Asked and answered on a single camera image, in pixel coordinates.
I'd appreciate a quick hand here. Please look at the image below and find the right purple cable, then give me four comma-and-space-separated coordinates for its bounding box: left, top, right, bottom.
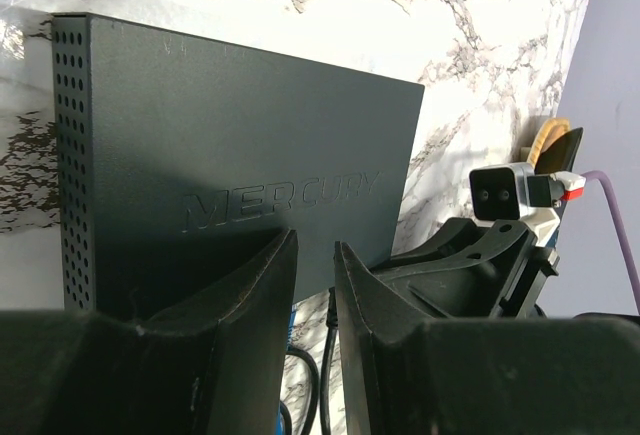
582, 169, 640, 316

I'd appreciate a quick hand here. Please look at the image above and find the yellow woven tray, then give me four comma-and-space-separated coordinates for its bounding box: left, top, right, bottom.
519, 118, 571, 176

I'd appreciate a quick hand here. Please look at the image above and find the blue ethernet cable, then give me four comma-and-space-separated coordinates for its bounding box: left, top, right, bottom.
275, 304, 299, 435

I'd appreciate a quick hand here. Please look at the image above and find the blue star shaped dish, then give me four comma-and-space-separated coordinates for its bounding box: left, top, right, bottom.
535, 127, 584, 175

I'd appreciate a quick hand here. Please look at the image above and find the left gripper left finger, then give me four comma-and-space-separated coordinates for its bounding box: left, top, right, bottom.
149, 230, 298, 434

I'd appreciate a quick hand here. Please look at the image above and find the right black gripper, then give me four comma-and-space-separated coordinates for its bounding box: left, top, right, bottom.
372, 217, 559, 318

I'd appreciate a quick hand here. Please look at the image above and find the black ethernet cable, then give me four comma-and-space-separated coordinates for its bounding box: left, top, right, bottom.
278, 344, 321, 435

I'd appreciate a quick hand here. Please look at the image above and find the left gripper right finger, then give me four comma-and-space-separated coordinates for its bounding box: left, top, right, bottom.
334, 242, 430, 434

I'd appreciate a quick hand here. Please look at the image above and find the dark grey network switch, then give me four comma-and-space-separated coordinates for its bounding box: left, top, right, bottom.
51, 13, 424, 319

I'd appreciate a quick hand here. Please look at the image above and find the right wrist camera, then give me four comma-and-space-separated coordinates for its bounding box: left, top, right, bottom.
469, 162, 586, 246

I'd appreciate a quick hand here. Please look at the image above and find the black power cable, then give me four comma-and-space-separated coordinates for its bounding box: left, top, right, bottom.
317, 292, 341, 435

